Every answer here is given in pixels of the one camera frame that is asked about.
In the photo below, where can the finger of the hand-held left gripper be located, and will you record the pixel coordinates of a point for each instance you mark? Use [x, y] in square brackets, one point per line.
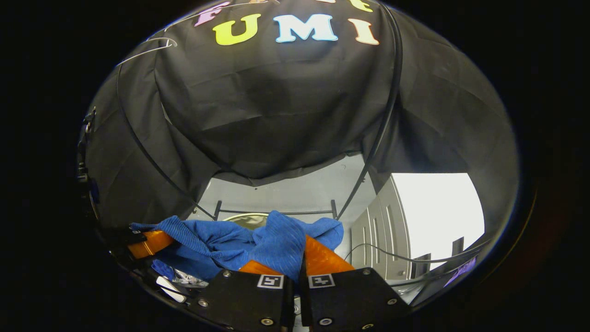
[150, 243]

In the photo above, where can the white plastic hanger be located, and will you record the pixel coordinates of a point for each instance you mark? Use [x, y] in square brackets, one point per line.
[166, 44]

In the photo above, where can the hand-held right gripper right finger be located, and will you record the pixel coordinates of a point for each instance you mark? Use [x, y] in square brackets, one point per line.
[350, 297]

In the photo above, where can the black backdrop cloth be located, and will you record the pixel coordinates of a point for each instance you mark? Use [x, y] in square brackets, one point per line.
[276, 115]

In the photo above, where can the black metal clothes rack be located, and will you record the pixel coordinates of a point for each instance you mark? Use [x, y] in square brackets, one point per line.
[399, 60]

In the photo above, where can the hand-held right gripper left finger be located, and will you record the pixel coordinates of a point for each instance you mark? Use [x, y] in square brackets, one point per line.
[239, 299]

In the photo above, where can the white cabinet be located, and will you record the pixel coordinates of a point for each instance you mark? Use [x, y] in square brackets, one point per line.
[438, 207]

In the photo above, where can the small white object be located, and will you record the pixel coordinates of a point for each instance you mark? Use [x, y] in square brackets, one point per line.
[170, 288]

